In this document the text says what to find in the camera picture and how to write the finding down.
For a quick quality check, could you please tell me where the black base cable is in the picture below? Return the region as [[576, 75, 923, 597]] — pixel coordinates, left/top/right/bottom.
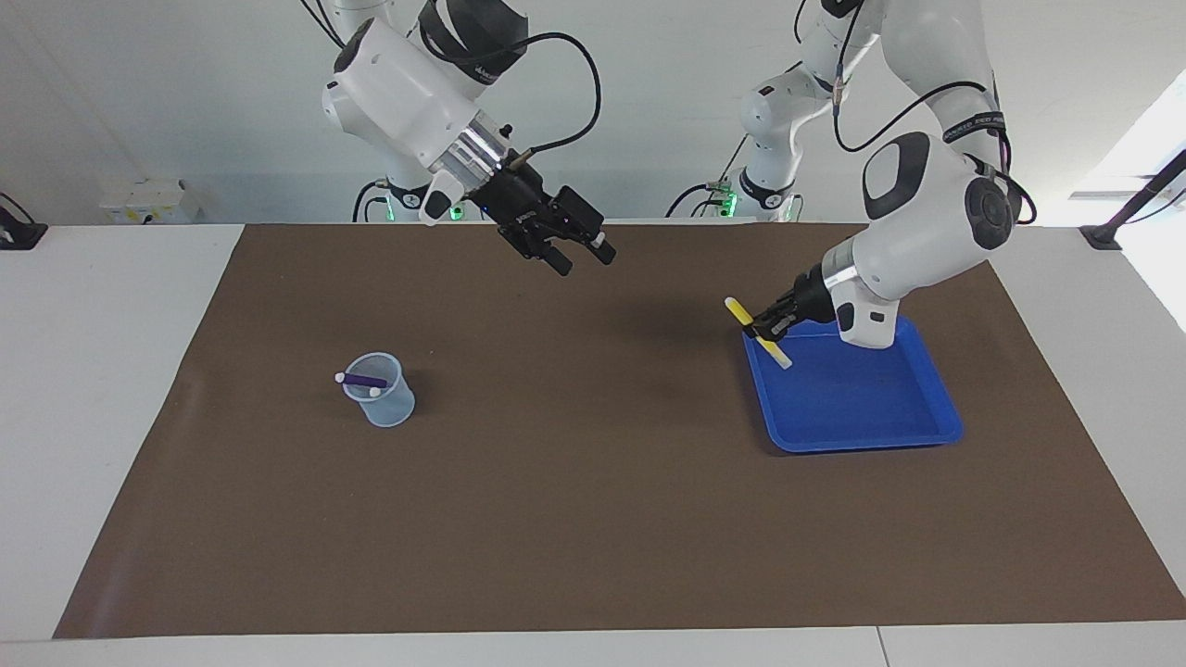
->
[[352, 179, 390, 223], [665, 139, 753, 220]]

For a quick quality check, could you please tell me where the clear plastic cup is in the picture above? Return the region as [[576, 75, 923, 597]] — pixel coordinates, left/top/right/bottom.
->
[[342, 352, 415, 429]]

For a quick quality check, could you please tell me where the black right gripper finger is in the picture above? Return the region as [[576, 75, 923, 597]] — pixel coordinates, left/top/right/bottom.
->
[[554, 185, 617, 266], [500, 227, 575, 277]]

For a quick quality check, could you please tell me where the yellow pen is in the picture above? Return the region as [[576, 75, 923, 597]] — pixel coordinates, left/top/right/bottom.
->
[[724, 296, 794, 370]]

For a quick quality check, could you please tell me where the black clamp stand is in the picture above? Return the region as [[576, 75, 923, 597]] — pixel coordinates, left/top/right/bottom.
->
[[1079, 148, 1186, 251]]

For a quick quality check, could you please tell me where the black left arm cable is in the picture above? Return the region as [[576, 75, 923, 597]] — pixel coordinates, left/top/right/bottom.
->
[[792, 0, 1039, 228]]

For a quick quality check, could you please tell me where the brown table mat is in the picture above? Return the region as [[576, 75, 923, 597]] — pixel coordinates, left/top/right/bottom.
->
[[53, 220, 1186, 640]]

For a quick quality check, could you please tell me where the blue plastic tray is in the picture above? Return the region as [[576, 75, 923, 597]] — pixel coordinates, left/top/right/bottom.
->
[[741, 315, 965, 454]]

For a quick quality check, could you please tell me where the white power box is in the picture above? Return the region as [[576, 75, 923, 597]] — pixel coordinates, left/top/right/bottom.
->
[[100, 179, 200, 225]]

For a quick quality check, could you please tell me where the black table clamp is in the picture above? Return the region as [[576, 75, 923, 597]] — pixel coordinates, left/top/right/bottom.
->
[[0, 193, 49, 251]]

